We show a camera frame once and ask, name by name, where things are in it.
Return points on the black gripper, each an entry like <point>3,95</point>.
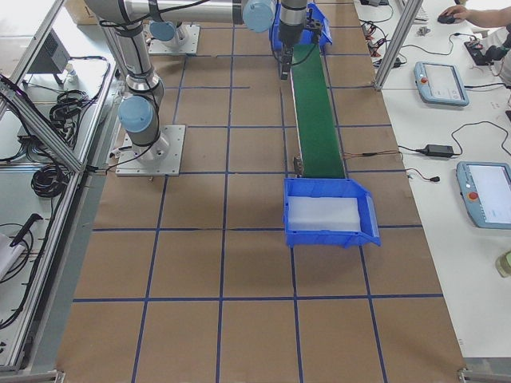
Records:
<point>287,34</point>

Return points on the person's forearm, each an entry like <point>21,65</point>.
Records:
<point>490,18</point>

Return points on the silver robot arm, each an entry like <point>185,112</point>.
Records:
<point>139,114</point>

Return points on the person's hand on mouse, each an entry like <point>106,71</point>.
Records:
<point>458,12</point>

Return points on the blue left plastic bin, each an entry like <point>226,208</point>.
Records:
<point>307,36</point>

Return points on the blue plastic bin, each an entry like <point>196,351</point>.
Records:
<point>338,188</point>
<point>307,36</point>

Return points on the green conveyor belt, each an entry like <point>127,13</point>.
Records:
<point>318,139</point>

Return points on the far teach pendant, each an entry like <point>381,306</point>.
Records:
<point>440,84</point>

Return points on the teach pendant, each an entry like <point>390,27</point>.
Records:
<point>485,190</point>
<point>440,84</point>

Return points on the white foam pad right bin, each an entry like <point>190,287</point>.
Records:
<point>323,213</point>

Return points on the blue right plastic bin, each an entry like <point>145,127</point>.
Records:
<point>338,188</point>

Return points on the black computer mouse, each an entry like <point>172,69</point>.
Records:
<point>446,19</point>

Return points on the black power adapter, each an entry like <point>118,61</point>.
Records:
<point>438,150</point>

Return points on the grey control box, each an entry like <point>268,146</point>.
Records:
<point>52,58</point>

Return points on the near teach pendant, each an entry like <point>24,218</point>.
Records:
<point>485,190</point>

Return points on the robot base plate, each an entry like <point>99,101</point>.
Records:
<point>167,155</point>
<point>185,43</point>

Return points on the aluminium frame post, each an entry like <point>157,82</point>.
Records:
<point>401,31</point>

